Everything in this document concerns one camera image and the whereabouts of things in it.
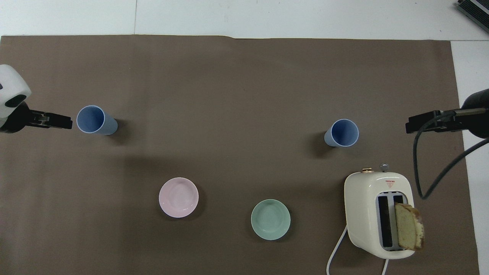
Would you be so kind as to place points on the blue cup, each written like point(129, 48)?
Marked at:
point(344, 132)
point(91, 119)

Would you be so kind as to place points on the green bowl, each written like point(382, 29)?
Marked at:
point(270, 219)

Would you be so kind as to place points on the pink bowl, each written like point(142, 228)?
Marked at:
point(178, 197)

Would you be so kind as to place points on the slice of bread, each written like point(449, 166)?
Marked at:
point(409, 227)

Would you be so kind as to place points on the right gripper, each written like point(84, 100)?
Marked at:
point(477, 124)

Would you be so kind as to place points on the cream toaster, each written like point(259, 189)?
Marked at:
point(363, 214)

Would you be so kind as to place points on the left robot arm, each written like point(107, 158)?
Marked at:
point(11, 82)

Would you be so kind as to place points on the black stand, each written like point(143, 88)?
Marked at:
point(475, 7)

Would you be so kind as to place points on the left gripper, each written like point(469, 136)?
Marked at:
point(17, 119)

